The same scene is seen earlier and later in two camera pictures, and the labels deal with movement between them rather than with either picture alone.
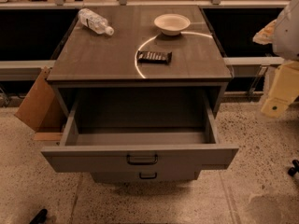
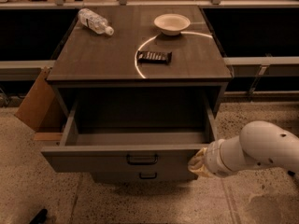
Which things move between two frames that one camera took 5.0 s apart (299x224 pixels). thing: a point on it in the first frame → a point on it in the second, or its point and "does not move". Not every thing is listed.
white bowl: [171, 24] does not move
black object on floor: [40, 217] does not move
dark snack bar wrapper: [153, 57] does not move
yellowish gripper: [287, 36] → [213, 157]
